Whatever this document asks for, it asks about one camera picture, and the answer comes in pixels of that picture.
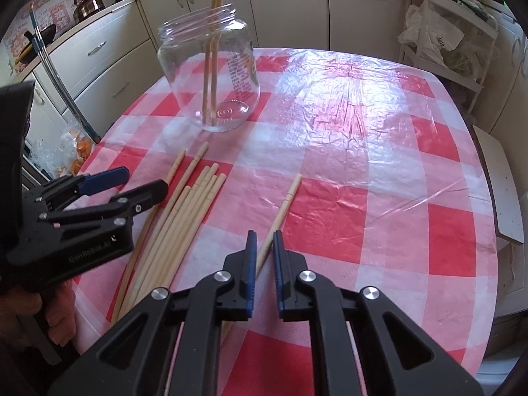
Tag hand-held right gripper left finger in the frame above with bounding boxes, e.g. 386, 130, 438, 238
47, 230, 258, 396

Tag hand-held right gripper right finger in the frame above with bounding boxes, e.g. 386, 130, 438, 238
272, 230, 485, 396

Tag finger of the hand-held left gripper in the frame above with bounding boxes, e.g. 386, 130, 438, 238
37, 180, 169, 241
22, 167, 130, 215

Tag bundle of wooden chopsticks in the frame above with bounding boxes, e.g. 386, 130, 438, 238
111, 141, 228, 324

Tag long wooden chopstick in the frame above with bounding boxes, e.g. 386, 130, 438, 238
201, 0, 225, 126
208, 0, 229, 128
220, 174, 303, 341

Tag clear glass jar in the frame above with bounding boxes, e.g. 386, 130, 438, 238
157, 3, 261, 133

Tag person's left hand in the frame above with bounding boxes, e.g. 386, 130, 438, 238
0, 282, 75, 347

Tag clear bag of oranges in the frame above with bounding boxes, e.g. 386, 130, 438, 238
31, 130, 97, 178

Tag silver mop pole blue grip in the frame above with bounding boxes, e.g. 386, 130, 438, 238
33, 33, 93, 135
28, 3, 102, 143

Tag cream drawer cabinet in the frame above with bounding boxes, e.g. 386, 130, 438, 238
33, 0, 166, 137

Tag red checked plastic tablecloth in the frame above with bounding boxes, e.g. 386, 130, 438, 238
70, 47, 502, 396

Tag metal kettle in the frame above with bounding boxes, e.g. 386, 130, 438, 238
73, 0, 106, 23

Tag cream cabinet doors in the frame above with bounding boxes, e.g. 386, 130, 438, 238
138, 0, 409, 50

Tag white stool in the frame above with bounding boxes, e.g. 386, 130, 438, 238
470, 125, 525, 245

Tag bag of green vegetables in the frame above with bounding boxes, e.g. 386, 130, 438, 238
443, 41, 485, 79

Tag white plastic bag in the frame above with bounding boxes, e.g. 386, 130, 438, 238
397, 2, 465, 67

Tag white storage cart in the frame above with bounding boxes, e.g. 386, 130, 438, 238
398, 0, 500, 116

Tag pink patterned wall sticker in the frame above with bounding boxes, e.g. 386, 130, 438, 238
0, 0, 108, 79

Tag cream cabinet curved handles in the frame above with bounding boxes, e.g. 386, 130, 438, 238
474, 8, 528, 133

